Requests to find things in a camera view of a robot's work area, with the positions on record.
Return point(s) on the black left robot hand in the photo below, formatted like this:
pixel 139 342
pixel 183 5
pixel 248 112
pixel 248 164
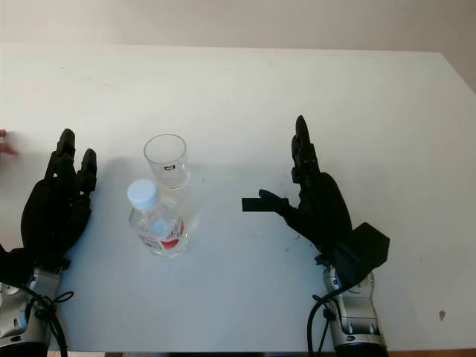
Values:
pixel 52 215

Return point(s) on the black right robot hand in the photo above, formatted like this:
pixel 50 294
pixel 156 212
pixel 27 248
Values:
pixel 323 208

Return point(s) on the clear water bottle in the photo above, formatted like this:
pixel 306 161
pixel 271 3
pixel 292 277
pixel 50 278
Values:
pixel 158 227

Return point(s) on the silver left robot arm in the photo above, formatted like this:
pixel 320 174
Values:
pixel 18 320

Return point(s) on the clear glass cup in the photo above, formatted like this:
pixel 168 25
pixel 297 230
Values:
pixel 167 163

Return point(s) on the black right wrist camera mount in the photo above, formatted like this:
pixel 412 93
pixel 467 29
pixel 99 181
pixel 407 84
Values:
pixel 362 249

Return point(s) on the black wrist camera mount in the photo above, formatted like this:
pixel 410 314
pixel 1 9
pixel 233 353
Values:
pixel 15 266
pixel 362 249

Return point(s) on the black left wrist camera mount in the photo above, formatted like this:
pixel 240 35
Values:
pixel 15 266

